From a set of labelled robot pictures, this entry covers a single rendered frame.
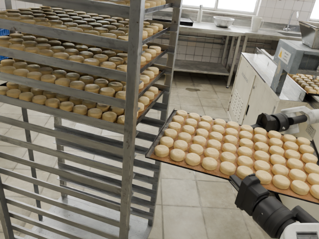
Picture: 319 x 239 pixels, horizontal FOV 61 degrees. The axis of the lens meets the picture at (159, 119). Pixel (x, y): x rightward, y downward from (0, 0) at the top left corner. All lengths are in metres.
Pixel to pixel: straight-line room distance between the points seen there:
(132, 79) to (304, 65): 1.51
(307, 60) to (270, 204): 1.42
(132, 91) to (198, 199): 1.55
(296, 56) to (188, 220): 1.31
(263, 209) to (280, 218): 0.05
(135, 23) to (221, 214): 1.69
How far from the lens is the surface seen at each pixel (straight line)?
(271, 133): 1.21
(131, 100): 0.79
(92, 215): 1.22
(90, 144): 0.98
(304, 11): 5.42
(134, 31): 0.74
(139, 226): 1.77
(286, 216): 0.80
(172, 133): 1.04
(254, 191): 0.83
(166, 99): 1.26
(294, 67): 1.97
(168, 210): 2.08
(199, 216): 2.10
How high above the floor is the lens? 1.51
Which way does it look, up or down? 28 degrees down
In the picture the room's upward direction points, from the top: 7 degrees clockwise
